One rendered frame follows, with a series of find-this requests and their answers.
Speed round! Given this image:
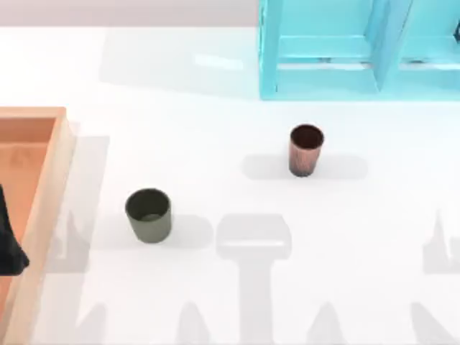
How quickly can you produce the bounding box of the reddish brown cup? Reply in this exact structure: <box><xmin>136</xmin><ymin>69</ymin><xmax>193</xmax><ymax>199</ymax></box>
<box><xmin>288</xmin><ymin>124</ymin><xmax>326</xmax><ymax>178</ymax></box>

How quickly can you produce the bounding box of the olive green cup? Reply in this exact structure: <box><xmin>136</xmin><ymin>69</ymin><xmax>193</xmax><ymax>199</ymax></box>
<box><xmin>124</xmin><ymin>188</ymin><xmax>173</xmax><ymax>244</ymax></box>

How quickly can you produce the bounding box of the light blue rack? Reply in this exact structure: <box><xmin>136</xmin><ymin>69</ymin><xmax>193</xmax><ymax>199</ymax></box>
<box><xmin>257</xmin><ymin>0</ymin><xmax>460</xmax><ymax>102</ymax></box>

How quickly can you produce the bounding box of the shallow salmon-coloured box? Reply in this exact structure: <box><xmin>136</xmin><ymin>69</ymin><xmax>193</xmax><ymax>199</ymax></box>
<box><xmin>0</xmin><ymin>106</ymin><xmax>77</xmax><ymax>345</ymax></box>

